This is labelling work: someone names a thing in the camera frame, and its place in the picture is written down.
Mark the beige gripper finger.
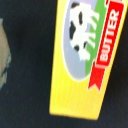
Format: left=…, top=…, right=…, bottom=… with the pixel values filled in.
left=0, top=18, right=11, bottom=89

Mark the yellow butter box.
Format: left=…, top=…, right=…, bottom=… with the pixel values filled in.
left=49, top=0, right=128, bottom=120

